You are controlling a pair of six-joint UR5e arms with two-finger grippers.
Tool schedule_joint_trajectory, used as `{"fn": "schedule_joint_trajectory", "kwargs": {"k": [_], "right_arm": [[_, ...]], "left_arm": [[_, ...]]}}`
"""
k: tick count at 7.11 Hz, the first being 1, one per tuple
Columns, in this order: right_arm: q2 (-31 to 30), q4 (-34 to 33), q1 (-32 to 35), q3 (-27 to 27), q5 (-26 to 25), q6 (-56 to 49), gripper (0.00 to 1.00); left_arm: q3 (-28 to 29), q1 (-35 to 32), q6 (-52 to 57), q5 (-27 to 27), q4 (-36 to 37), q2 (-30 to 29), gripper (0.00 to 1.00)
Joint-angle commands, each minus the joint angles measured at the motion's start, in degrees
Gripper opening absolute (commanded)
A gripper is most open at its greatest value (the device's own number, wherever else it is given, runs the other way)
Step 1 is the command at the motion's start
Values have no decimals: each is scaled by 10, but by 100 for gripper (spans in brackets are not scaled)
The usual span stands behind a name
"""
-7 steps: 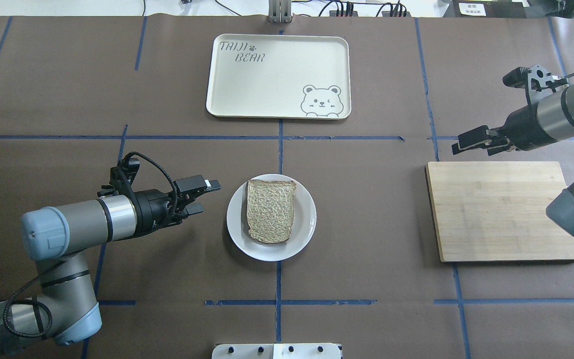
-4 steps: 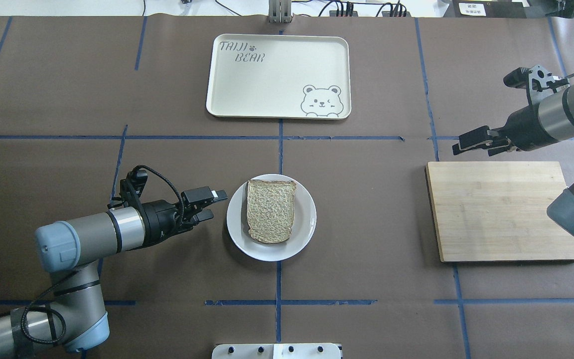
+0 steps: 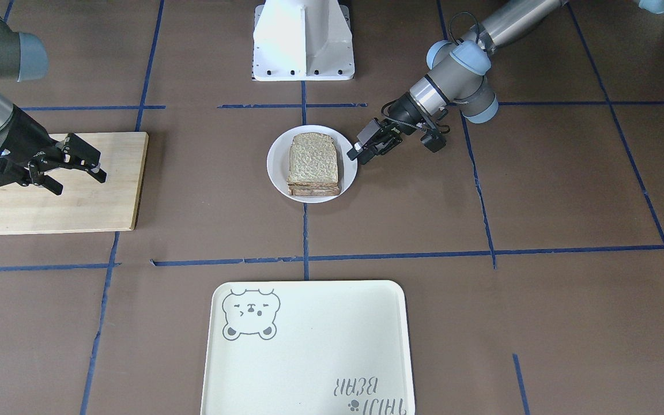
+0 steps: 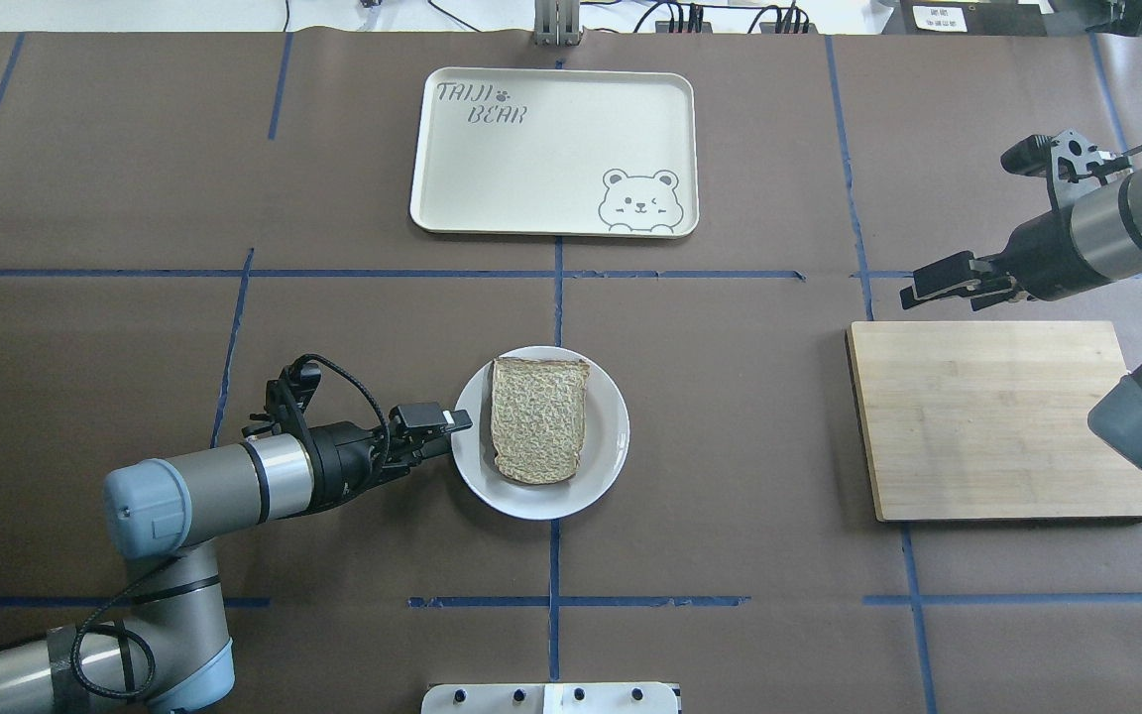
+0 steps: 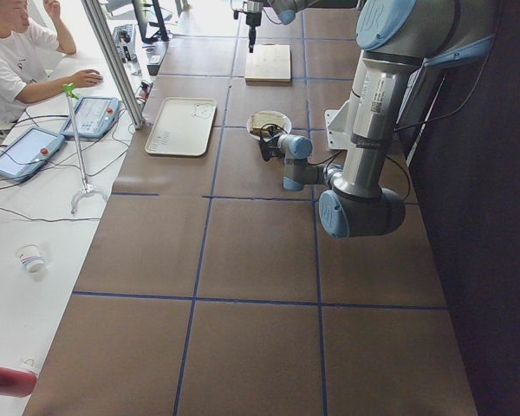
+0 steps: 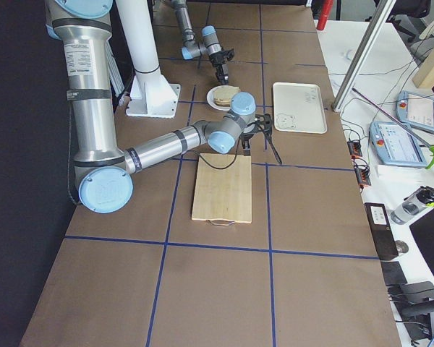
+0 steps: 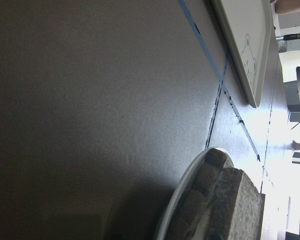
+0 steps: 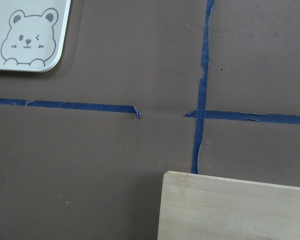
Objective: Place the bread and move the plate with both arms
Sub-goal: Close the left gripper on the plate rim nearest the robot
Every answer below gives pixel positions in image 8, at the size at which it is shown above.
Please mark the cream bear tray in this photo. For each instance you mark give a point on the cream bear tray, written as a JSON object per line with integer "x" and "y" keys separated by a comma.
{"x": 32, "y": 34}

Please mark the wooden cutting board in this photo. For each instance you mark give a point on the wooden cutting board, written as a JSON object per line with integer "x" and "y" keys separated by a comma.
{"x": 201, "y": 207}

